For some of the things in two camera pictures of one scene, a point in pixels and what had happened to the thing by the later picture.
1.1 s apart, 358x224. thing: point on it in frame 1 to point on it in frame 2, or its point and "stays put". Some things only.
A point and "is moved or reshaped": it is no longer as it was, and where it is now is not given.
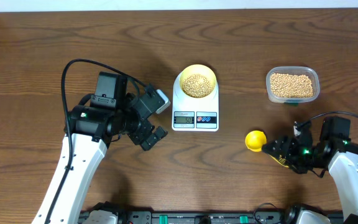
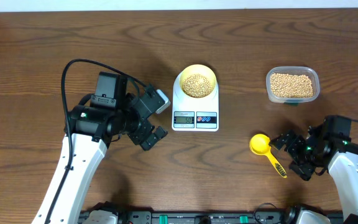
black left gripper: (139, 135) stays put
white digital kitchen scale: (191, 114) stays put
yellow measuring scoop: (255, 139) is moved or reshaped
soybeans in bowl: (196, 85) stays put
